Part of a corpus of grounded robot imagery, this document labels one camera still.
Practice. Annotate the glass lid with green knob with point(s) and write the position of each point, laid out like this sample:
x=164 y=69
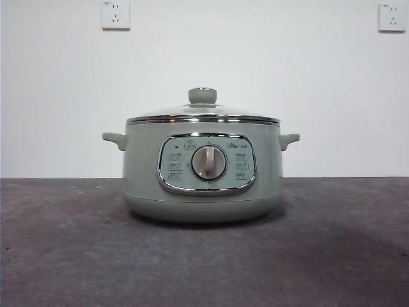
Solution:
x=202 y=95

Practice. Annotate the white wall socket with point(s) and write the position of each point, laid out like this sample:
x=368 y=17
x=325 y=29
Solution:
x=116 y=16
x=392 y=17

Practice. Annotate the sage green electric cooking pot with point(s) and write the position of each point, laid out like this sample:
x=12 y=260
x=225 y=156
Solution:
x=140 y=166

